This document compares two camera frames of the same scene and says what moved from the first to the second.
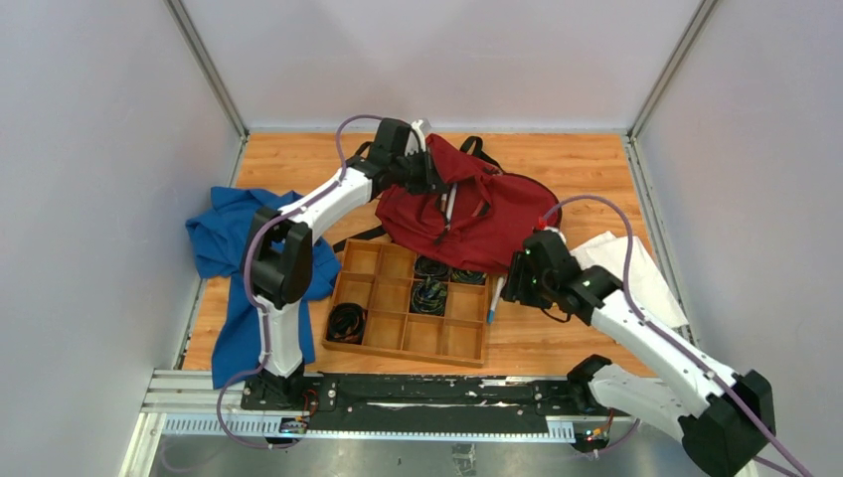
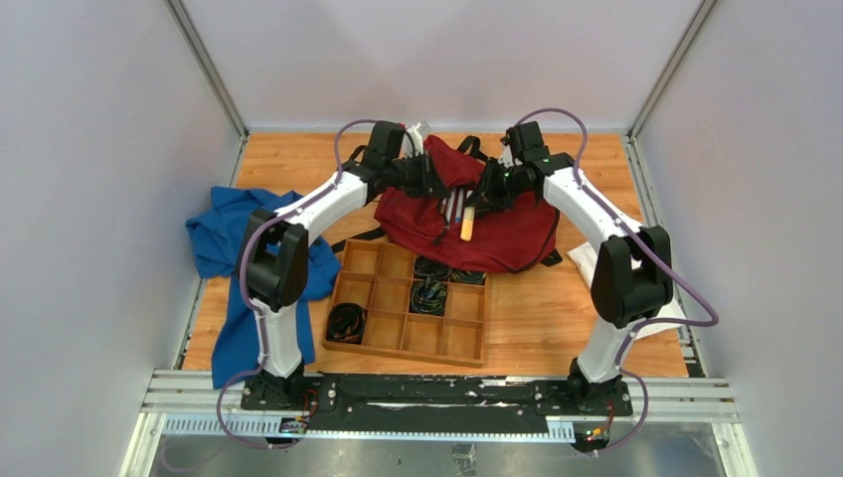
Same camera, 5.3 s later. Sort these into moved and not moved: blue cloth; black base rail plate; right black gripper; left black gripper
Moved: right black gripper
Not moved: blue cloth; left black gripper; black base rail plate
